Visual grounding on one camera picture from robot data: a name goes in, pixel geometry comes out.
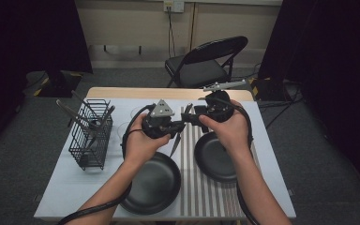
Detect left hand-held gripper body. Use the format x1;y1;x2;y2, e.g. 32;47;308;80
142;98;177;140

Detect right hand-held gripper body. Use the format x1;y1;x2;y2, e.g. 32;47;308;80
194;79;248;124

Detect metal table knife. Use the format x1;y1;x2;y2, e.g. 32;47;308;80
169;103;194;158

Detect black round plate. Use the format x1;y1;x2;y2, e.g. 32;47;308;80
120;151;182;216
194;130;239;184

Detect black wire cutlery basket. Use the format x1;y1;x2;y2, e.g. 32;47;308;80
67;98;114;172

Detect person's right hand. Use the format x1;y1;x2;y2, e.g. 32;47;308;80
199;99;253;154

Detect person's left hand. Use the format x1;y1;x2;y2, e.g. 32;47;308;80
123;112;173;170

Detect black folding chair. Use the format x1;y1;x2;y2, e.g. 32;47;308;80
164;36;249;91

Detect black stand base yellow stripes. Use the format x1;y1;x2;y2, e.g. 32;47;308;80
248;76;293;102
34;68;83;98

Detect metal cutlery piece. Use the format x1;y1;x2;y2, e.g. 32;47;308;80
55;98;92;135
87;105;116;149
70;90;102;128

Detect striped woven placemat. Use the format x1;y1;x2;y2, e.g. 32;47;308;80
180;106;262;218

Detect black curtain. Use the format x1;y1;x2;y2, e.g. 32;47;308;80
257;0;360;200
0;0;94;156

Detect black floor cable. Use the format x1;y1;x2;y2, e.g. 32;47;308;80
263;88;304;129
257;97;304;109

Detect black socket cable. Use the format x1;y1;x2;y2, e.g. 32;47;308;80
167;7;177;59

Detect right hand-held gripper cable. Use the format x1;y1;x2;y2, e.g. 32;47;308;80
212;97;261;225

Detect hand-held gripper cable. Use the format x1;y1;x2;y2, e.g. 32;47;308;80
57;103;158;225
212;97;261;225

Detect white wall socket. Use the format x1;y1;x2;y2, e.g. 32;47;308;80
163;0;186;14

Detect left hand-held gripper cable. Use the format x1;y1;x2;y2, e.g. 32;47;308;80
57;103;158;225

